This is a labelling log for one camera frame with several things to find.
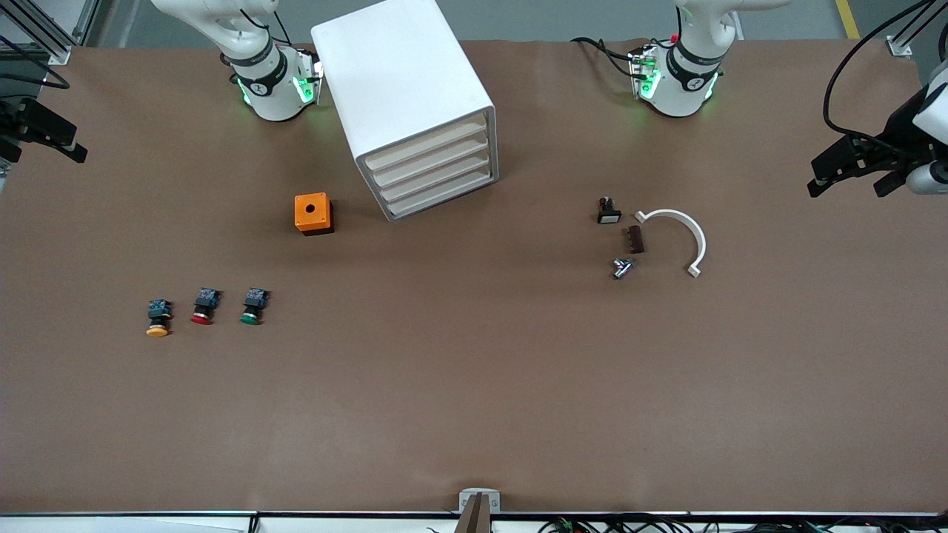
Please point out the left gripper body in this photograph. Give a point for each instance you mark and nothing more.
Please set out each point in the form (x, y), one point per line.
(898, 126)

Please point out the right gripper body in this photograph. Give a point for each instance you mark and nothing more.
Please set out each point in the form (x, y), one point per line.
(16, 122)

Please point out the green push button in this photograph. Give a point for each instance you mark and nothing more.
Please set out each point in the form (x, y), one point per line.
(249, 319)

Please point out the yellow push button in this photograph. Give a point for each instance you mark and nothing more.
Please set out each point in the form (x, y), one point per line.
(157, 331)

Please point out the red push button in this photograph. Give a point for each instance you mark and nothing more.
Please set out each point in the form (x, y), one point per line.
(200, 318)

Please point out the orange button box black base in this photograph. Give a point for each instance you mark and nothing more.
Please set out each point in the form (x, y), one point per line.
(302, 218)

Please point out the white drawer cabinet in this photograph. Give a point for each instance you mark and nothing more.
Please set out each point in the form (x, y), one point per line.
(392, 66)

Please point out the brown rectangular block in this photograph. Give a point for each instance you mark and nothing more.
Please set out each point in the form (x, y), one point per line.
(635, 240)

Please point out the aluminium frame profile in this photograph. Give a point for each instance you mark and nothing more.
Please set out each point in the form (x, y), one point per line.
(59, 52)
(898, 46)

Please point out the black switch white face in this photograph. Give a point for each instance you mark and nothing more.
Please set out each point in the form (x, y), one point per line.
(609, 216)

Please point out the silver key switch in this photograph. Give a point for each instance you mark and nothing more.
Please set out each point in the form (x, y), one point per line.
(622, 269)

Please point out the grey metal bracket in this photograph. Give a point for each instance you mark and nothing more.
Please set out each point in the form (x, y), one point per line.
(464, 503)

